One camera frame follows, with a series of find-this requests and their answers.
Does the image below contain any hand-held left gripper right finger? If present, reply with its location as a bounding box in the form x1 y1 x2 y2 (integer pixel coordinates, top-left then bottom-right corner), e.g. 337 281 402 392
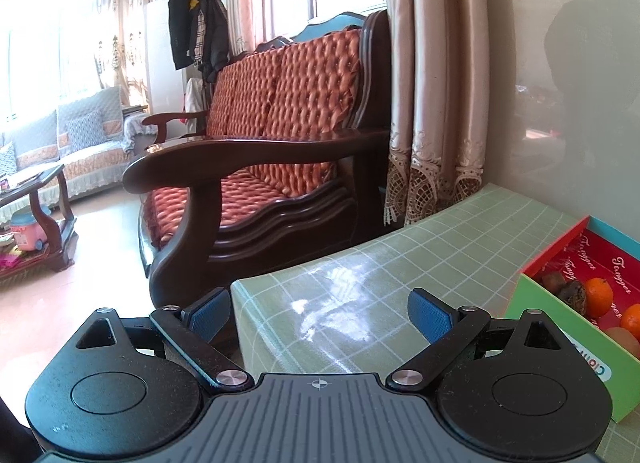
385 288 569 391

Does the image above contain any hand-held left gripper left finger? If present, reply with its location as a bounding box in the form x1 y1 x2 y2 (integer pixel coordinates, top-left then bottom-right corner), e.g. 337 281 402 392
75 287 253 391

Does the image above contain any colourful cardboard box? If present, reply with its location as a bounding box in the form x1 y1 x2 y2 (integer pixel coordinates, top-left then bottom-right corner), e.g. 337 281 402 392
502 216 640 425

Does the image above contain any mandarin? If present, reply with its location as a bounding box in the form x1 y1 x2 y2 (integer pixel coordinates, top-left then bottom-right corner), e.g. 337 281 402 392
582 278 614 319
606 304 640 339

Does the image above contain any kiwi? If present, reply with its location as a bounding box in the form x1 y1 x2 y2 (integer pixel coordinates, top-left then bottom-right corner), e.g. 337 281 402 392
602 327 640 361

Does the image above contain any pink toy bucket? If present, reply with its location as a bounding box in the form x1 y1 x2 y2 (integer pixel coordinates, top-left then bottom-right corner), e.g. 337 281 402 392
10 208 51 252

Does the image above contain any dark wooden coffee table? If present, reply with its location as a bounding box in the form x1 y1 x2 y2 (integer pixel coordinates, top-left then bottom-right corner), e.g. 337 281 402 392
0 163 79 289

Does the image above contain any wooden sofa with orange cushions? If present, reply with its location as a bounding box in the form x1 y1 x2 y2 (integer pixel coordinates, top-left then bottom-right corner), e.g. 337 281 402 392
122 10 397 309

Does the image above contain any white garment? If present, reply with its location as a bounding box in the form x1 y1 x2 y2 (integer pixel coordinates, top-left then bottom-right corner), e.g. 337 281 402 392
184 77 205 115

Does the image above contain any blue patterned cushion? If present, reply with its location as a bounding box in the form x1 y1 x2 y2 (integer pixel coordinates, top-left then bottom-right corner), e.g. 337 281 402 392
65 110 109 152

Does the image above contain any grey fabric sofa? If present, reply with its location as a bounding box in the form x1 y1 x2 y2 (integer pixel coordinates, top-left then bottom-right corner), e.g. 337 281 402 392
0 86 146 224

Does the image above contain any beige patterned curtain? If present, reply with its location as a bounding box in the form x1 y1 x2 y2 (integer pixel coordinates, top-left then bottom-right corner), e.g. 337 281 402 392
382 0 490 229

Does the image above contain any white cabinet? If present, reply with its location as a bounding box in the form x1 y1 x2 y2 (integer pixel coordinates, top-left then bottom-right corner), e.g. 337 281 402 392
144 0 201 116

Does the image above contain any dark plaid-lined coat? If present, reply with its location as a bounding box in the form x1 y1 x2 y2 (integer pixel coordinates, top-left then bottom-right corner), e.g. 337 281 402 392
187 0 231 85

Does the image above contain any black jacket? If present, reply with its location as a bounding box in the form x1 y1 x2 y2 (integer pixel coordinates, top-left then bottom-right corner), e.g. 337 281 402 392
167 0 194 71

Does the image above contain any sheer window curtain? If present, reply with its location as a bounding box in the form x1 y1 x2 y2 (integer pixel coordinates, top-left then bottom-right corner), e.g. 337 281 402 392
92 0 173 104

